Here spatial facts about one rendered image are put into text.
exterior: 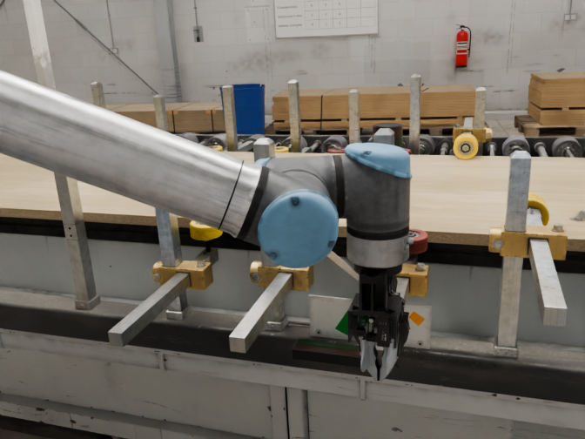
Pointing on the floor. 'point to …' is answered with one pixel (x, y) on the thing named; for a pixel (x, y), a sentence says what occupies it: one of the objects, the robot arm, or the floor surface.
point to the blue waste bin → (249, 108)
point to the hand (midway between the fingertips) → (379, 370)
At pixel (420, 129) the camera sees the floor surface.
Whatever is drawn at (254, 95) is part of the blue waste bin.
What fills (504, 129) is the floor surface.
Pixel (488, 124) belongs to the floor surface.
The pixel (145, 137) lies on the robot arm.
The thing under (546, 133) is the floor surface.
